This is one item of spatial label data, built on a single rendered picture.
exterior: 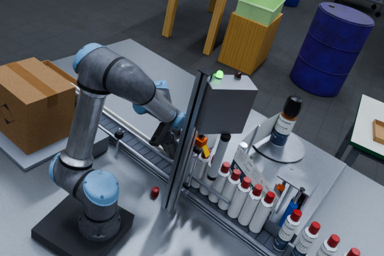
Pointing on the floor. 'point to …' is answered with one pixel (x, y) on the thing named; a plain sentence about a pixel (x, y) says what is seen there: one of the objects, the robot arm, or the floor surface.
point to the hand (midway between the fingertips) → (172, 159)
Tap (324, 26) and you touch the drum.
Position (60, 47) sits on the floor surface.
